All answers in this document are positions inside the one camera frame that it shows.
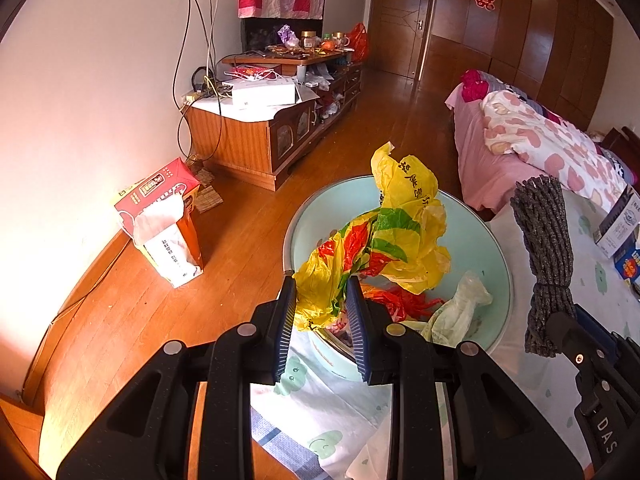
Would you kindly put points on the red tissue box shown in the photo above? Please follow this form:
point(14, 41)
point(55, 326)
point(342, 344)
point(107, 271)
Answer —
point(165, 220)

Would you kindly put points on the patchwork quilt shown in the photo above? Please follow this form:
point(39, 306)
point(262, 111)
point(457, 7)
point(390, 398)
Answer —
point(472, 85)

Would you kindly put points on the white box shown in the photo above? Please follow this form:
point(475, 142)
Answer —
point(260, 93)

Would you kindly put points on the yellow plastic bag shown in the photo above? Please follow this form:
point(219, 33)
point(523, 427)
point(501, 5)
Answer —
point(400, 195)

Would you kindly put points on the purple wrapped item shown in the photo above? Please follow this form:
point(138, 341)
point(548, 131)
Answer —
point(287, 35)

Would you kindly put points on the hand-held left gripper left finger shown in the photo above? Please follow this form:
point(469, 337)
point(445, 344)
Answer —
point(286, 325)

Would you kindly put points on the brown woven mat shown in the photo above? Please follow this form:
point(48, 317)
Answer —
point(207, 192)

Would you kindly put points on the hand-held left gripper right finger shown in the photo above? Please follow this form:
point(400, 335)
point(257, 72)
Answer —
point(357, 332)

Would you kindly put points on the light blue plastic basin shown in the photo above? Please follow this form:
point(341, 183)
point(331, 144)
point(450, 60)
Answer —
point(475, 255)

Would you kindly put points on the orange red plastic bag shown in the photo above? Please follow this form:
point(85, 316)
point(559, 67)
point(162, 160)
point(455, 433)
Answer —
point(358, 42)

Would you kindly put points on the gold lid jar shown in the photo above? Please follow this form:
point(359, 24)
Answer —
point(308, 40)

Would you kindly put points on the wooden wardrobe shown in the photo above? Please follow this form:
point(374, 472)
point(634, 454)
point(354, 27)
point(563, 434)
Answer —
point(540, 40)

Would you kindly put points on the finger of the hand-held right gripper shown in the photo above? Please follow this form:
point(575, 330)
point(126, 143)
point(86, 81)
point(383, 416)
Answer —
point(600, 345)
point(565, 332)

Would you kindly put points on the wooden door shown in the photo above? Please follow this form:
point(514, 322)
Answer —
point(400, 15)

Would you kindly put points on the black foam net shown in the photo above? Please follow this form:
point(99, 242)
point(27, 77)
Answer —
point(545, 240)

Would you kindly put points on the white milk carton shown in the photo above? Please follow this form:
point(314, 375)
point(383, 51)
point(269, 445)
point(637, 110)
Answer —
point(617, 225)

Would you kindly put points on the white power strip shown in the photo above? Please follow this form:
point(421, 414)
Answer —
point(191, 98)

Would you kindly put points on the blue drink carton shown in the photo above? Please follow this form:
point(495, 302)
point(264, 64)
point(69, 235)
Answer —
point(629, 265)

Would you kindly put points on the wooden bed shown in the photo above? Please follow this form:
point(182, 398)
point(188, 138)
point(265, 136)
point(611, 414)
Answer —
point(622, 142)

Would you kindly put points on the wooden television cabinet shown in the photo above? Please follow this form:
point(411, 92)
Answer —
point(235, 145)

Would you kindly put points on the heart print duvet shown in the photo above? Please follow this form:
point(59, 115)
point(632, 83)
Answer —
point(545, 150)

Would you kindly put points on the red flat box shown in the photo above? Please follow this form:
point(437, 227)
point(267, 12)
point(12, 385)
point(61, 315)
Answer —
point(255, 70)

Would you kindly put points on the white plastic bag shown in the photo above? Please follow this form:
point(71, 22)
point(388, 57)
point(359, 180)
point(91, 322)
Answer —
point(460, 300)

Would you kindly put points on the pink bed sheet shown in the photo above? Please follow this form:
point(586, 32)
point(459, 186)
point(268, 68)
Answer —
point(472, 160)

